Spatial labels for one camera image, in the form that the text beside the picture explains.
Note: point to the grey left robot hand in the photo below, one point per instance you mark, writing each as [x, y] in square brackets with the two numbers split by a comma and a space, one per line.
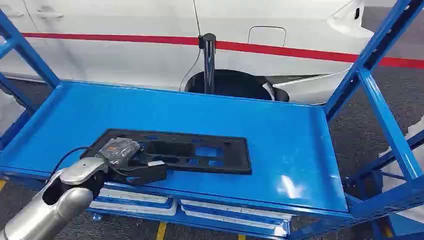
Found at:
[145, 172]

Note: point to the black plastic panel with cutouts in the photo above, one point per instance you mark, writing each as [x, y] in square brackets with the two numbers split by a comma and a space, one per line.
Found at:
[172, 149]

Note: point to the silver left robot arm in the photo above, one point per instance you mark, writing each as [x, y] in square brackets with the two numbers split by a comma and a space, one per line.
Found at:
[39, 212]

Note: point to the white flat part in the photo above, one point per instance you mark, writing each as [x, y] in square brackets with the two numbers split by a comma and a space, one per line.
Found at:
[132, 196]
[232, 212]

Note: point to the blue metal cart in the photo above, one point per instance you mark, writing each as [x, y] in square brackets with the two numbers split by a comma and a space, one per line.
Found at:
[265, 132]

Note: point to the black car tire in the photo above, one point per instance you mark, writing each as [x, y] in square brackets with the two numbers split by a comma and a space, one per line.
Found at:
[238, 84]

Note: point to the white car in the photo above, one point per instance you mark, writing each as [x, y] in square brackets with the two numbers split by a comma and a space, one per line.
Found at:
[132, 20]

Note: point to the red barrier belt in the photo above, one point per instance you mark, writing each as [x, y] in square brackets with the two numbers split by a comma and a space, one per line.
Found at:
[265, 49]

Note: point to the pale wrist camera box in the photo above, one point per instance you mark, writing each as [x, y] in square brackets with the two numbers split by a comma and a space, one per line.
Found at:
[119, 149]

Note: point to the black stanchion post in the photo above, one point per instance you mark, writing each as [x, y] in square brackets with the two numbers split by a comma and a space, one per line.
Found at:
[209, 63]

